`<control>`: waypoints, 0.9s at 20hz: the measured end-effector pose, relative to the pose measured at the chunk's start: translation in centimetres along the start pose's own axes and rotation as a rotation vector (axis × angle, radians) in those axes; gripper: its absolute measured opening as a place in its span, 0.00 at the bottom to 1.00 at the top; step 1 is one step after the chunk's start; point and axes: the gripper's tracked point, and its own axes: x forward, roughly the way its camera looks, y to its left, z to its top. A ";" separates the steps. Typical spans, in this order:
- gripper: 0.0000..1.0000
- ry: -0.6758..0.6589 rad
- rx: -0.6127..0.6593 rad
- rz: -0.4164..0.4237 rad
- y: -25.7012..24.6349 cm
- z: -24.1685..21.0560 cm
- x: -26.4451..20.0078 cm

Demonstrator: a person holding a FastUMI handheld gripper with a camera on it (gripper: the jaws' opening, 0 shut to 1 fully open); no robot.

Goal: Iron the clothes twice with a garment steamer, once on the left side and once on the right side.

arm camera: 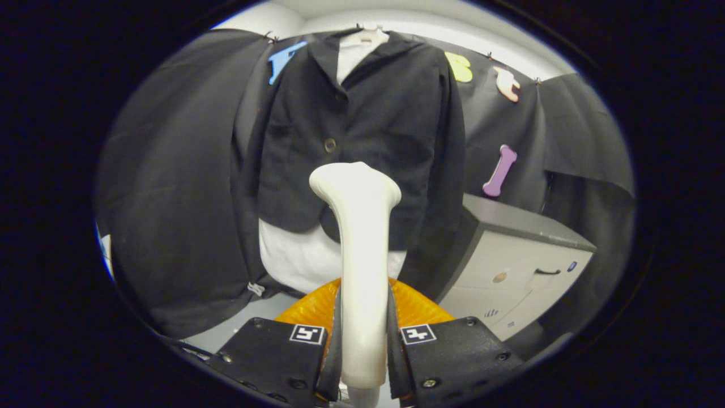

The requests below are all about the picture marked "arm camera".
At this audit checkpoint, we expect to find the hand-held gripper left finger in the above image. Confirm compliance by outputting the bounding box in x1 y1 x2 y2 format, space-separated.
207 278 343 406

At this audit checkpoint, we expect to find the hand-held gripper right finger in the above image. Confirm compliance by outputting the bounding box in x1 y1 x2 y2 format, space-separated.
388 278 524 407

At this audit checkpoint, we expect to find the white shirt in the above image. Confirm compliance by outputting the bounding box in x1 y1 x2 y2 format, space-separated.
259 28 407 295

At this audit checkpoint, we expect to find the white garment steamer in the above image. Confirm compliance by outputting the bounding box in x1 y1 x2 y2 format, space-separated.
309 162 402 408

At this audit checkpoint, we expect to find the black suit jacket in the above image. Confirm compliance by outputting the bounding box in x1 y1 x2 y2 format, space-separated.
231 28 468 284

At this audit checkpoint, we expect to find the white clothes hanger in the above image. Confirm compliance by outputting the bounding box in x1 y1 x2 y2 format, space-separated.
346 25 390 47

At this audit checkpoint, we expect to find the grey cabinet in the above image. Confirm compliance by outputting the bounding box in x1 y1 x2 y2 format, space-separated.
433 194 597 342

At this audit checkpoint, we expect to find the black backdrop cloth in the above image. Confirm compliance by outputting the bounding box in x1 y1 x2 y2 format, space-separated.
95 28 636 343

